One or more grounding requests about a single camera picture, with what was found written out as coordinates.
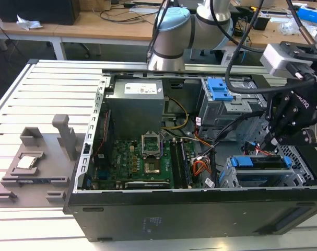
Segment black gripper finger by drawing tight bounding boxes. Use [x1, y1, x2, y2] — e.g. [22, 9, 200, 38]
[262, 91, 296, 154]
[277, 125, 317, 147]

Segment black sleeved disk wire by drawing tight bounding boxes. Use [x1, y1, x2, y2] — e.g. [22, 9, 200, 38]
[210, 109, 268, 150]

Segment hard disk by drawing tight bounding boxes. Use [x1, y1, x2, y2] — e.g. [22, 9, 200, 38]
[227, 154, 292, 184]

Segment grey metal disk bay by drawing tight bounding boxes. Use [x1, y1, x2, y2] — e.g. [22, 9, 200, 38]
[217, 145, 317, 189]

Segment black RAM slot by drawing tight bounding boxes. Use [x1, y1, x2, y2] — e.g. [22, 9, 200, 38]
[170, 140, 184, 189]

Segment grey metal drive cage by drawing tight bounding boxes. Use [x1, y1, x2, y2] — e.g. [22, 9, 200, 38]
[196, 77, 270, 134]

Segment blue plastic drive carrier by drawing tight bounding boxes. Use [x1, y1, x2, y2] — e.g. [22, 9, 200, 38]
[207, 77, 233, 102]

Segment clear plastic bag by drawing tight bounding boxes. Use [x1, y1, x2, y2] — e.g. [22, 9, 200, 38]
[280, 20, 317, 36]

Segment blue cardboard box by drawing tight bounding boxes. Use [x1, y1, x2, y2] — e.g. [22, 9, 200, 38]
[298, 7, 317, 26]

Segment small black box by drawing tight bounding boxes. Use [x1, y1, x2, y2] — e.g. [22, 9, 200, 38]
[253, 15, 270, 30]

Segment green RAM stick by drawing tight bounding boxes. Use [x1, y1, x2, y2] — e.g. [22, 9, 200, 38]
[179, 141, 193, 187]

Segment thin metal locking lever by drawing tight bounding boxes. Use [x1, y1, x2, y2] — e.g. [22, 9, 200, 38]
[159, 130, 165, 159]

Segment metal socket cover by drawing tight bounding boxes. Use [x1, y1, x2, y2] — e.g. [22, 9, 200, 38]
[141, 132, 161, 159]

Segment CPU socket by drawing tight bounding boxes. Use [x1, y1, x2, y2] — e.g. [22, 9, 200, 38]
[143, 159, 162, 176]

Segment grey power supply unit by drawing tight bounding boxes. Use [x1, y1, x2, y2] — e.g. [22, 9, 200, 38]
[105, 79, 166, 134]

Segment black open PC case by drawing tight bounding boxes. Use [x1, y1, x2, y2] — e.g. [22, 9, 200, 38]
[63, 68, 317, 243]

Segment black graphics card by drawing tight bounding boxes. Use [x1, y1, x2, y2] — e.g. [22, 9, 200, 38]
[124, 180, 172, 189]

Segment green motherboard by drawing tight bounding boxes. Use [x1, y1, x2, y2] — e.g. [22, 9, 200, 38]
[91, 138, 201, 189]

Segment grey parts rack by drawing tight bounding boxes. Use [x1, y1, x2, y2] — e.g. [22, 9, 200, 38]
[0, 114, 79, 209]

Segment silver CPU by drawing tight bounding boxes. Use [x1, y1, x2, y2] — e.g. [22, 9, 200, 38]
[16, 156, 36, 169]

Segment large black box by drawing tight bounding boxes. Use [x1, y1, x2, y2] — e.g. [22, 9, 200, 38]
[0, 0, 80, 26]

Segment crumpled white paper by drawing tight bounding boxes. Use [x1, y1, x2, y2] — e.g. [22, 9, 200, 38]
[16, 15, 43, 30]

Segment red and blue disk wire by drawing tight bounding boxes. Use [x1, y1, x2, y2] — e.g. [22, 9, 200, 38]
[244, 141, 269, 157]

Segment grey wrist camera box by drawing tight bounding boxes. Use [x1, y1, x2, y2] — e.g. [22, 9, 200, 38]
[260, 43, 314, 77]

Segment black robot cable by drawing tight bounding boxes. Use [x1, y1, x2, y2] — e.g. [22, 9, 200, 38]
[146, 0, 317, 95]

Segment blue hanging cable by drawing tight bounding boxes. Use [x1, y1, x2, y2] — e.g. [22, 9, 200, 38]
[241, 36, 253, 63]

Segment orange and red wire bundle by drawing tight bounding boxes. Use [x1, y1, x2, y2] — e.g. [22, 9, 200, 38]
[191, 159, 213, 176]

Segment yellow and black wire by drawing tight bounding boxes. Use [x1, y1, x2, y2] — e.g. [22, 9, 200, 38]
[162, 97, 190, 131]

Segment black desk cable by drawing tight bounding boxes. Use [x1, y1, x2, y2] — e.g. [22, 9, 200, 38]
[99, 5, 159, 26]

